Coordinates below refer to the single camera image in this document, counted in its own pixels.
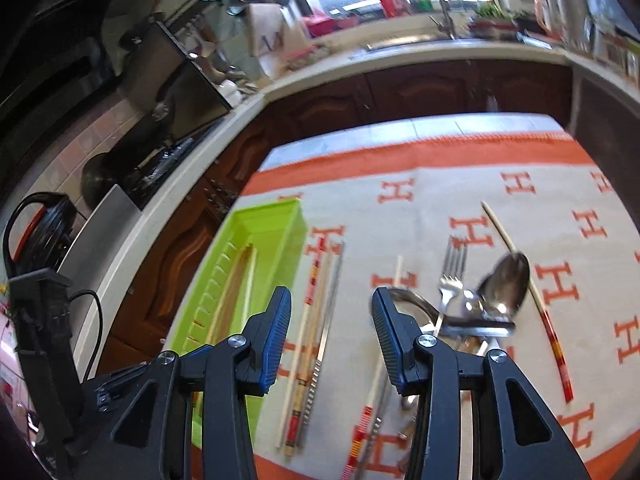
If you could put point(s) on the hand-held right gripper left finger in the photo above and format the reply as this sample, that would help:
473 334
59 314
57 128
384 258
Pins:
272 345

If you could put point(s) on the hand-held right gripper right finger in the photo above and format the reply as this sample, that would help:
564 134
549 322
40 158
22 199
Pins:
390 345

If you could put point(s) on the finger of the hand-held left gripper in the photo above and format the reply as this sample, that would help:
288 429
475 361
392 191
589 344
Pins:
117 385

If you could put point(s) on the steel chopstick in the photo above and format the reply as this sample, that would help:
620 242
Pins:
376 425
325 330

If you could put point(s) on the brown wooden chopstick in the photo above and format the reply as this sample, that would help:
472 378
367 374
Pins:
231 295

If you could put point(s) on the wooden banded chopstick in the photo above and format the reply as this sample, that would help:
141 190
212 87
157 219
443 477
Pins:
295 410

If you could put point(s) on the red striped chopstick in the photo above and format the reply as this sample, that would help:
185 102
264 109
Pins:
361 427
555 345
312 280

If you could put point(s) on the small steel spoon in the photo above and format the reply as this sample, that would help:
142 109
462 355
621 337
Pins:
470 300

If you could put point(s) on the steel fork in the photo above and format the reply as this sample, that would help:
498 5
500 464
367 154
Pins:
452 272

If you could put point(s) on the green plastic utensil tray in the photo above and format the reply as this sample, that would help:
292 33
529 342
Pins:
270 230

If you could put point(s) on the large steel spoon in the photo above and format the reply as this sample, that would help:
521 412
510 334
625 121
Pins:
505 280

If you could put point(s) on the stainless steel sheet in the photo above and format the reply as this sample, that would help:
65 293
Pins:
100 230

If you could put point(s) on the orange patterned blanket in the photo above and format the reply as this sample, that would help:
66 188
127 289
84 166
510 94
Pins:
425 200

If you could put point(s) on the black round pan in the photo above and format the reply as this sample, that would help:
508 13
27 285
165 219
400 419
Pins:
97 180

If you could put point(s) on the black gas stove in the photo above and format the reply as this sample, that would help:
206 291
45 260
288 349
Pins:
160 160

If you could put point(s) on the dark wooden kitchen cabinets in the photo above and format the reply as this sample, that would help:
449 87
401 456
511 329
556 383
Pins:
425 90

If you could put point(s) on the stacked white bowls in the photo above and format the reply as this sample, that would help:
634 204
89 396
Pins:
230 90

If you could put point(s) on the small white hanging cloth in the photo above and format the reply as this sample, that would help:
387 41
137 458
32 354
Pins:
492 102

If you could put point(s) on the white kitchen countertop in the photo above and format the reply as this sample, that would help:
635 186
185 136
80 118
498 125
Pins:
320 67

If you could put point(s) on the clear container pink lid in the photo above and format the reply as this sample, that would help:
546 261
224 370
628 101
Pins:
305 55

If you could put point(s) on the steel kitchen sink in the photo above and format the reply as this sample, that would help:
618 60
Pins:
415 42

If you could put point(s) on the built-in appliance dark door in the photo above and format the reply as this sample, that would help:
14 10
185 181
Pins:
605 125

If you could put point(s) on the pale cutting board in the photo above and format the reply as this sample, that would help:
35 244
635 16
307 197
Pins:
270 30

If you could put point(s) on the black range hood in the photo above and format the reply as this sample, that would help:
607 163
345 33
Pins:
60 25

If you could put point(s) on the pink bowl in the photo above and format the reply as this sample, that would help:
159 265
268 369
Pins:
320 25

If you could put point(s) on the steel basin with greens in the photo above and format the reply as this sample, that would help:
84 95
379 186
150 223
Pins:
492 17

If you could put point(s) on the green dish soap bottle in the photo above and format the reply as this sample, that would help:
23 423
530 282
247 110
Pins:
425 0

